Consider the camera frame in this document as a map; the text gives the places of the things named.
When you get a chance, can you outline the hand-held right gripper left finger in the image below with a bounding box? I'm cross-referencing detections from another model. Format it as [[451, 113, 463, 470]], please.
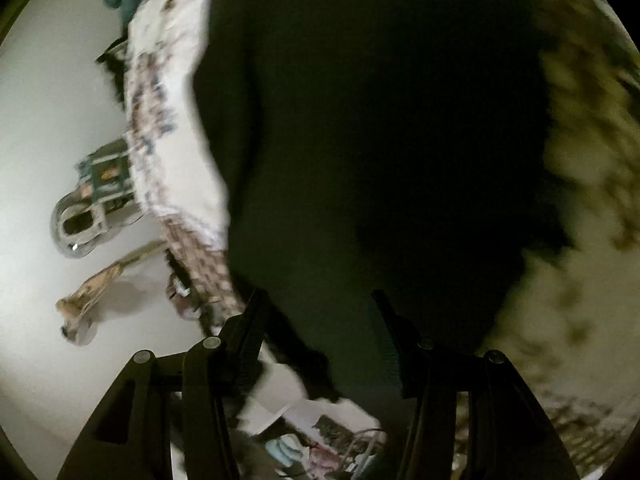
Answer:
[[57, 288, 272, 480]]

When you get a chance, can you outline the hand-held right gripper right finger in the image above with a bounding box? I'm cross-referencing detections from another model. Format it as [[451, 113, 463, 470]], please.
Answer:
[[371, 289, 581, 480]]

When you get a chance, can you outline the dark cloth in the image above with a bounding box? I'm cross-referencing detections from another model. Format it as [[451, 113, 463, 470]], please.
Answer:
[[192, 0, 571, 407]]

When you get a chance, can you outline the pile of assorted clutter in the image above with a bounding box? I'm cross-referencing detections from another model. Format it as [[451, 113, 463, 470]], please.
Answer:
[[235, 360, 388, 480]]

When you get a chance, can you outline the white floral printed blanket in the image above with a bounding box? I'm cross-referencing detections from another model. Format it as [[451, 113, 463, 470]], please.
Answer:
[[119, 0, 251, 322]]

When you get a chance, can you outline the yellow brown patterned blanket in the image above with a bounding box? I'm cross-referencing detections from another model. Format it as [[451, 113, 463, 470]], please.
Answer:
[[452, 0, 640, 480]]

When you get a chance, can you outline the tan hanging wall ornament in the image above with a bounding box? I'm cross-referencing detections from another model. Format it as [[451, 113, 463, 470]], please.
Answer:
[[55, 239, 170, 347]]

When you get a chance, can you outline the green framed wall ornament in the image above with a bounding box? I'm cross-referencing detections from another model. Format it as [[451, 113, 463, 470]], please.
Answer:
[[49, 139, 147, 261]]

